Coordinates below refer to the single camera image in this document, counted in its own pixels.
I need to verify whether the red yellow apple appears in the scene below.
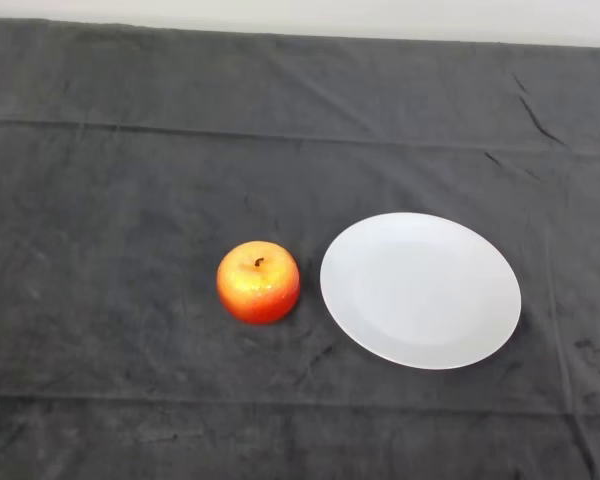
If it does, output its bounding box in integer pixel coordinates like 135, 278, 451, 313
216, 240, 301, 326

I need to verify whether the white round plate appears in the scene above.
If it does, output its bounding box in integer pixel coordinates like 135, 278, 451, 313
319, 211, 523, 371

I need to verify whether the black table cloth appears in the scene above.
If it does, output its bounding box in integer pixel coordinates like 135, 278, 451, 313
0, 17, 600, 480

